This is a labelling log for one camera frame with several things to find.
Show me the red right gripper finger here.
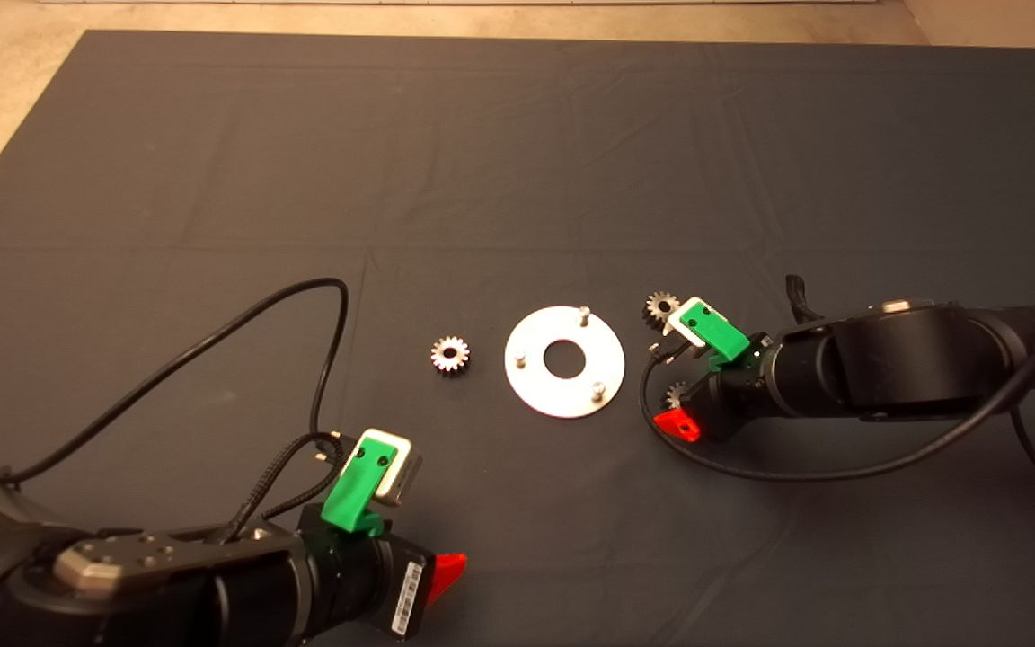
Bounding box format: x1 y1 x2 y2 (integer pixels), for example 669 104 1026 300
654 408 702 444

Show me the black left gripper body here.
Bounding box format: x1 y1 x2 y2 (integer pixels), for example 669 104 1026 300
299 506 436 641

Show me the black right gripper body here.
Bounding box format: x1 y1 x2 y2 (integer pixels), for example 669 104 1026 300
690 334 783 441

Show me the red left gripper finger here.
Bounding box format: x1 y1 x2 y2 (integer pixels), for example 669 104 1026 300
434 552 468 604

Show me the round metal carrier plate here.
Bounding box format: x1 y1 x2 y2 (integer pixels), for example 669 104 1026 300
504 306 626 420

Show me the dark grey table cloth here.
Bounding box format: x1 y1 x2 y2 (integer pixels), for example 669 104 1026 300
0 30 1035 647

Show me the green right camera mount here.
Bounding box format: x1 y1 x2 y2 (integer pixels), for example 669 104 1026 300
681 302 751 369

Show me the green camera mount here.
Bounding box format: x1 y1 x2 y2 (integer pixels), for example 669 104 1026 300
681 302 751 369
320 432 397 540

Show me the green left camera mount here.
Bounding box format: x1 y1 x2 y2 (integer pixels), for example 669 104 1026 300
320 432 397 540

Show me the silver right camera box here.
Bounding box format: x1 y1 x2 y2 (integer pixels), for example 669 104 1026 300
664 297 709 350

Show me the silver camera box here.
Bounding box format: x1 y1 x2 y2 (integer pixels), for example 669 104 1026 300
358 428 423 507
664 297 709 350

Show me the smooth black right camera cable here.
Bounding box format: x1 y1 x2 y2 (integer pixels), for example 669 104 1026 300
639 289 1035 482

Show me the smooth black camera cable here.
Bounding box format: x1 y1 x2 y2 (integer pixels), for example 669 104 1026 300
0 277 349 491
639 289 1035 482

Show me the silver left camera box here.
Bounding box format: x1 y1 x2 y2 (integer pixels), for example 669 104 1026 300
358 428 423 507

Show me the braided black right arm cable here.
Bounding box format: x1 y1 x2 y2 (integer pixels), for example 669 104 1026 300
784 274 824 324

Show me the braided black arm cable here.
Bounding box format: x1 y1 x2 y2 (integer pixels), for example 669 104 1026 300
784 274 824 324
217 431 348 545

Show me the braided black left arm cable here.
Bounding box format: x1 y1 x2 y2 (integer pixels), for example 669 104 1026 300
217 431 348 545

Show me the smooth black left camera cable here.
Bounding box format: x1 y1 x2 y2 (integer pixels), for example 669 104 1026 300
0 277 349 491

